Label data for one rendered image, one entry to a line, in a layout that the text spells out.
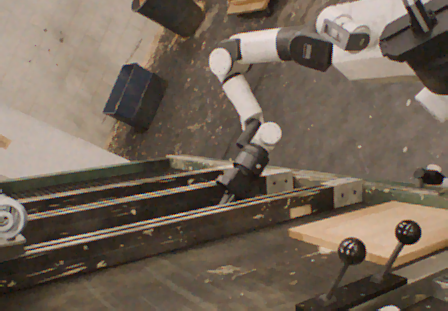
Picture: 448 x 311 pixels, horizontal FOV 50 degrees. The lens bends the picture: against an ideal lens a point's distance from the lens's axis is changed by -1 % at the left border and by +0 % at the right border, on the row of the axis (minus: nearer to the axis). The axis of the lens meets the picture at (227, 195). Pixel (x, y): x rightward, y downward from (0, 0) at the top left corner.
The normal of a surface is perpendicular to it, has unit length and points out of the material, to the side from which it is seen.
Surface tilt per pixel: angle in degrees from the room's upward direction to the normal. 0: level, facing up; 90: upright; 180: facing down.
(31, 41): 90
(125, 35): 90
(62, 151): 90
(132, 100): 90
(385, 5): 23
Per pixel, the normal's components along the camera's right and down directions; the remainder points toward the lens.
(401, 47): -0.60, -0.22
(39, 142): 0.51, 0.23
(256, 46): -0.60, 0.25
